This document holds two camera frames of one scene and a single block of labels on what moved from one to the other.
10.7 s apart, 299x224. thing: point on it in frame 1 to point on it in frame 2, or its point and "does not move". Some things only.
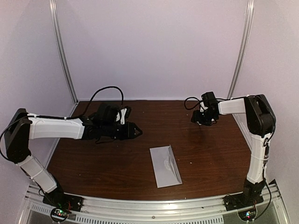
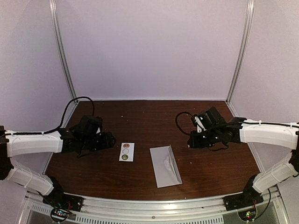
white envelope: x=166 y=168 does not move
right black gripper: x=196 y=117 to x=193 y=143
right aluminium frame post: x=250 y=7 does not move
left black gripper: x=129 y=133 to x=107 y=143
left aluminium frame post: x=56 y=29 does not move
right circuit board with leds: x=247 y=215 does not move
